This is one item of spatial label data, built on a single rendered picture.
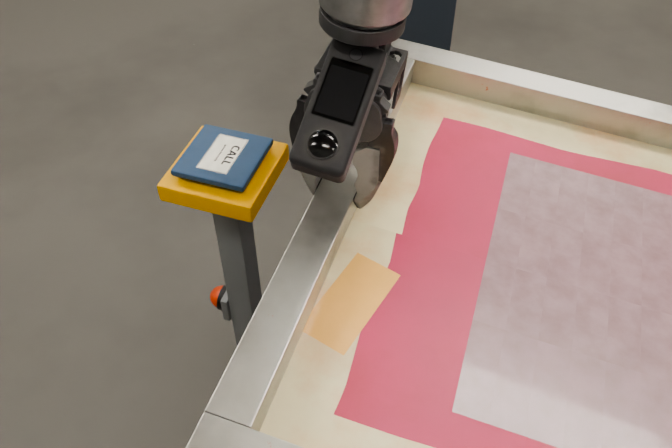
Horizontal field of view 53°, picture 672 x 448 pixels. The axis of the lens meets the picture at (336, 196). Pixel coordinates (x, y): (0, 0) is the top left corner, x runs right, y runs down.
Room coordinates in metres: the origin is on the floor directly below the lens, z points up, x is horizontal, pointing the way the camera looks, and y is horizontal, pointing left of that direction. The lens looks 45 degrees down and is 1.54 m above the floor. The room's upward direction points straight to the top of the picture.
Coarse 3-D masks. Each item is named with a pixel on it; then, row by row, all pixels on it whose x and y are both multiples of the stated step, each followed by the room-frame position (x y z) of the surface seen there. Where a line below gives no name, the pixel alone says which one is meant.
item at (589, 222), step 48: (432, 144) 0.60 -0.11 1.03; (480, 144) 0.60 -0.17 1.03; (528, 144) 0.61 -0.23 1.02; (432, 192) 0.52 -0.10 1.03; (480, 192) 0.52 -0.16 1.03; (528, 192) 0.53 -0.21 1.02; (576, 192) 0.53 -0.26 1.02; (624, 192) 0.54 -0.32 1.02; (432, 240) 0.45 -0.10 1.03; (480, 240) 0.46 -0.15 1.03; (528, 240) 0.46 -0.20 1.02; (576, 240) 0.46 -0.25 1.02; (624, 240) 0.47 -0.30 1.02; (624, 288) 0.40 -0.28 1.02
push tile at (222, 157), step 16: (208, 128) 0.71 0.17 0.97; (224, 128) 0.71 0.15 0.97; (192, 144) 0.67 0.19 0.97; (208, 144) 0.67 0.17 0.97; (224, 144) 0.67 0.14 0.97; (240, 144) 0.67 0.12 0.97; (256, 144) 0.67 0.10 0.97; (272, 144) 0.68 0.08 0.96; (192, 160) 0.64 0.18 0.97; (208, 160) 0.64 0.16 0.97; (224, 160) 0.64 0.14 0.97; (240, 160) 0.64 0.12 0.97; (256, 160) 0.64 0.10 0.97; (176, 176) 0.62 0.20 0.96; (192, 176) 0.61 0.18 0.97; (208, 176) 0.61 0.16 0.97; (224, 176) 0.61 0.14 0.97; (240, 176) 0.61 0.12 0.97
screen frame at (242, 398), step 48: (432, 48) 0.74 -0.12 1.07; (480, 96) 0.69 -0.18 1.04; (528, 96) 0.67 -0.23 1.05; (576, 96) 0.66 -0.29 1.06; (624, 96) 0.67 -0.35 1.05; (336, 192) 0.48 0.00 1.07; (336, 240) 0.42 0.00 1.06; (288, 288) 0.36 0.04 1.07; (288, 336) 0.31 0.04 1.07; (240, 384) 0.27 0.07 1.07; (240, 432) 0.23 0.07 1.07
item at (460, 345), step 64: (448, 256) 0.43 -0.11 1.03; (384, 320) 0.35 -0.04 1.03; (448, 320) 0.36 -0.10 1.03; (512, 320) 0.36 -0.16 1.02; (576, 320) 0.36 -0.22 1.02; (640, 320) 0.37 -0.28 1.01; (384, 384) 0.29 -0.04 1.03; (448, 384) 0.29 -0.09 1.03; (512, 384) 0.30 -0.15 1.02; (576, 384) 0.30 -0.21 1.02; (640, 384) 0.30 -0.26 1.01
